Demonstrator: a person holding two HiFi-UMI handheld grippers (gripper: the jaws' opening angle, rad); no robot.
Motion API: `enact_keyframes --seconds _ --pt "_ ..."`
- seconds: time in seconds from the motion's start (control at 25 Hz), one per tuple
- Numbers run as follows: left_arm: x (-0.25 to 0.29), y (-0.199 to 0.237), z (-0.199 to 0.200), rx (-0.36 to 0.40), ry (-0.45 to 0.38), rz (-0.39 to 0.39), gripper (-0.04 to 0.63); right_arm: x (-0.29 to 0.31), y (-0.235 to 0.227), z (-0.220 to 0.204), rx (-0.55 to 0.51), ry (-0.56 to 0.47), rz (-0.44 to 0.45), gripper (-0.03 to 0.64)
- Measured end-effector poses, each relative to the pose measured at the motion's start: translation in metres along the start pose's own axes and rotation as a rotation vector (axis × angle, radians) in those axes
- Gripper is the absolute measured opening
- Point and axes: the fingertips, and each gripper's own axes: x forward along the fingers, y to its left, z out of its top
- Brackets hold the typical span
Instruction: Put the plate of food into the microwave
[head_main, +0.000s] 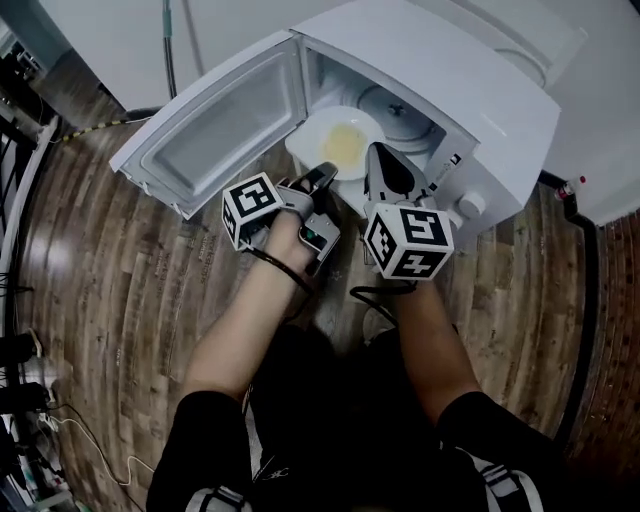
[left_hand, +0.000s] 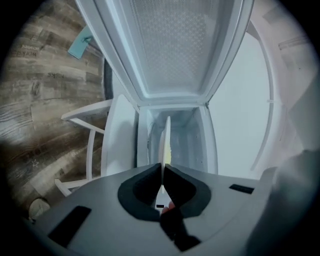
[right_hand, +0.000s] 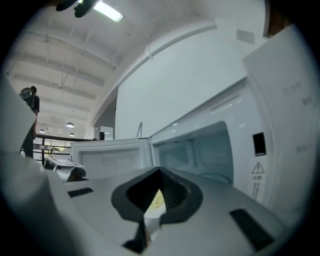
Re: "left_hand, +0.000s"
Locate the teal cloth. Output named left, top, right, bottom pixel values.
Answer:
left=67, top=25, right=94, bottom=60

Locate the white microwave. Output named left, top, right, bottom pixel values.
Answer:
left=74, top=0, right=256, bottom=176

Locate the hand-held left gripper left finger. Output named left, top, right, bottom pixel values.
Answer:
left=117, top=162, right=163, bottom=223

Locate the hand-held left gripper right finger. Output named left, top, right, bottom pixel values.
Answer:
left=163, top=163, right=212, bottom=219

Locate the white plate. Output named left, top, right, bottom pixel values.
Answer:
left=158, top=115, right=173, bottom=195

